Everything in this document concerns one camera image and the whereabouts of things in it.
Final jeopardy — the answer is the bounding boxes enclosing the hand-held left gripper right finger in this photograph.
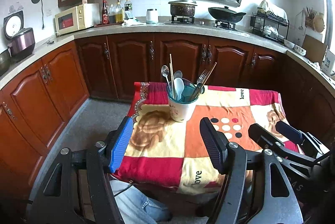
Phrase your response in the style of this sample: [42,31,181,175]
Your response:
[199,117,304,224]

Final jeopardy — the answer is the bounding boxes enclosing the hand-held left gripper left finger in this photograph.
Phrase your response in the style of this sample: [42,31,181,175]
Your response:
[25,117,134,224]

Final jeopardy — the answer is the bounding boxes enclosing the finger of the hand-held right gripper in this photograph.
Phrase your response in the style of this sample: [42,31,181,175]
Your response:
[277,120,331,159]
[248,123,321,167]

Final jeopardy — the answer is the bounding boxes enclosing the white utensil holder teal rim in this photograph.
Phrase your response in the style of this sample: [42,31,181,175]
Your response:
[167,78,200,123]

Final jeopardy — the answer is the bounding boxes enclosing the silver fork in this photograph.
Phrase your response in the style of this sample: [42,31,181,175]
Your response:
[191,68,214,102]

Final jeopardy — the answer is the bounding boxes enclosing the printed blanket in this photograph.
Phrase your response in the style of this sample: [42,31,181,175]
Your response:
[111,81,305,197]

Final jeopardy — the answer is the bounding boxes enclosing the person's left leg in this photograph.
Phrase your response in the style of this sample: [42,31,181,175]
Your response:
[110,179,172,223]

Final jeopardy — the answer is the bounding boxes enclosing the white electric kettle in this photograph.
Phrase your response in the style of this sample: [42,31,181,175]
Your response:
[321,50,335,75]

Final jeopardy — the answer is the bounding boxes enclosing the wooden base cabinets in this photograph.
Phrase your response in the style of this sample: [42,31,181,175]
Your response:
[0,33,335,188]

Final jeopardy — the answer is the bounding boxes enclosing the wooden cutting board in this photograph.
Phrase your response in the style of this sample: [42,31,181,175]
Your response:
[302,35,328,63]

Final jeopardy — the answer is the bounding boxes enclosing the black dish rack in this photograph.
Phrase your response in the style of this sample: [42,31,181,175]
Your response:
[251,12,290,44]

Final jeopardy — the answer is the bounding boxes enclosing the round wooden lid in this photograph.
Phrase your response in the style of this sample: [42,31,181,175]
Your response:
[313,12,325,33]

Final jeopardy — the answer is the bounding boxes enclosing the stone kitchen countertop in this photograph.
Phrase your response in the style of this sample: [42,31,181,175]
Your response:
[0,20,335,91]

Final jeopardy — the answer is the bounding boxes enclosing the window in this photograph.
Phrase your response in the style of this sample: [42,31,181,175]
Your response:
[325,0,335,54]

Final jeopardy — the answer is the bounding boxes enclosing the white crumpled cloth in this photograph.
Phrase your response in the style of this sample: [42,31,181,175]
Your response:
[122,19,144,27]

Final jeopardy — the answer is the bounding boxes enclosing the gas stove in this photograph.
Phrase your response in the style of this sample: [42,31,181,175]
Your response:
[165,16,238,31]

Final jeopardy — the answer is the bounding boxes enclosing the white cloth on rack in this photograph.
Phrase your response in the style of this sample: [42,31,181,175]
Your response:
[258,0,288,19]

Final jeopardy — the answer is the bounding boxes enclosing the black wok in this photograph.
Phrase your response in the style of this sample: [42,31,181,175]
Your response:
[208,6,247,25]

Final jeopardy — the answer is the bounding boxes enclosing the small dark sauce bottle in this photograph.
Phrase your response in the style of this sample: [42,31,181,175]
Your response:
[108,5,117,23]

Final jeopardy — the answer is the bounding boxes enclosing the white canister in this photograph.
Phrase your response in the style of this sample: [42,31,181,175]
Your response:
[146,9,159,24]

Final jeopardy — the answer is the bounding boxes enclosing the cooking oil bottle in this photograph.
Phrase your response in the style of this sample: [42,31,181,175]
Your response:
[115,0,124,23]

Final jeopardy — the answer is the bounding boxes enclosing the cream microwave oven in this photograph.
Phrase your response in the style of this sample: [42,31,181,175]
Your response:
[54,3,100,36]

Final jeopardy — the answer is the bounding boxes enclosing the clear bottle yellow cap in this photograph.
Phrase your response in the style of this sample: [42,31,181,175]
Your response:
[124,0,134,21]

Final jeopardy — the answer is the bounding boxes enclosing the stock pot with lid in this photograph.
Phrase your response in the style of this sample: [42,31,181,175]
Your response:
[168,0,197,17]

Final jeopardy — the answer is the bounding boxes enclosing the purple rice cooker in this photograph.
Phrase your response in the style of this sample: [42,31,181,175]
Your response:
[3,10,36,62]

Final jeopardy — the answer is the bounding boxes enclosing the metal bowl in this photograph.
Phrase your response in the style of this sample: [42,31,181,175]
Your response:
[0,50,11,76]

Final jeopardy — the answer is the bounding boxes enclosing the black cable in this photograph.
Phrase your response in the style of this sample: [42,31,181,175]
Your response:
[112,181,137,197]

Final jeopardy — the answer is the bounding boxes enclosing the wall chopstick holder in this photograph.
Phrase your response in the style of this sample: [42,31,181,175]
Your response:
[304,6,318,28]

